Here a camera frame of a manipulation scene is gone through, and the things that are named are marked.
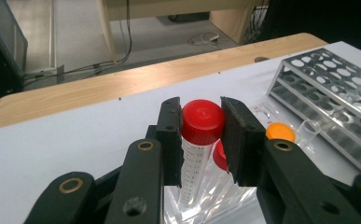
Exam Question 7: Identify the white table board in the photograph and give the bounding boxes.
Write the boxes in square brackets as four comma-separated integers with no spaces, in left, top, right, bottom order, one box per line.
[0,40,361,224]

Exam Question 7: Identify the white floor cable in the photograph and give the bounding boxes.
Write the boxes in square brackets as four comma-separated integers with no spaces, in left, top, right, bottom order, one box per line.
[187,31,221,49]

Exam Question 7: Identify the dark grey cabinet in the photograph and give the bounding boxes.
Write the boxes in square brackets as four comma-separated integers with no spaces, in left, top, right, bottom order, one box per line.
[0,0,29,94]

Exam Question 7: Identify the light wooden desk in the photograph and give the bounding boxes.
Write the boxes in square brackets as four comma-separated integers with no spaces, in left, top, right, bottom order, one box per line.
[95,0,270,64]

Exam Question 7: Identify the red-capped centrifuge tube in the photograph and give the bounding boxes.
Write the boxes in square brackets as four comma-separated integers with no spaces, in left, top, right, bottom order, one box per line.
[178,99,227,208]
[212,139,231,173]

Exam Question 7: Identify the wooden table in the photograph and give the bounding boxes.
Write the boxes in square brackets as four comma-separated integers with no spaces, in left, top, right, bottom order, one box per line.
[0,32,329,132]

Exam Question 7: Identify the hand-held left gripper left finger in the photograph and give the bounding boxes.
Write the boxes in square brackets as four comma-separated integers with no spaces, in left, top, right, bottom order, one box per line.
[145,96,183,189]

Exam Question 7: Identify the metal tube rack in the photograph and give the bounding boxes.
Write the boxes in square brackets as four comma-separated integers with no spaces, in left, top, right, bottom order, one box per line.
[266,48,361,175]

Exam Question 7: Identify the black hanging cable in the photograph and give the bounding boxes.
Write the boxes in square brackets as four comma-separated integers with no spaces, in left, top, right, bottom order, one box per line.
[117,0,133,64]

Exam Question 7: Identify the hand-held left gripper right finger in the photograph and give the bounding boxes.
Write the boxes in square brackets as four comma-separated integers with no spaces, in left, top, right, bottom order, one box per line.
[220,95,268,188]

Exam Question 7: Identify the clear plastic tube rack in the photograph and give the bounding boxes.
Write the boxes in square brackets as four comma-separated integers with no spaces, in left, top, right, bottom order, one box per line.
[163,104,322,224]

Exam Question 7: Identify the orange-capped centrifuge tube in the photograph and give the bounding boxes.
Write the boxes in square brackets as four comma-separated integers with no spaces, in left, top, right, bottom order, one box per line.
[265,122,297,143]

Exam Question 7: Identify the grey floor cables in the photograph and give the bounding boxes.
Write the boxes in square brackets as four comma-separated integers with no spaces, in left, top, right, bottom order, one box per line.
[23,60,120,83]

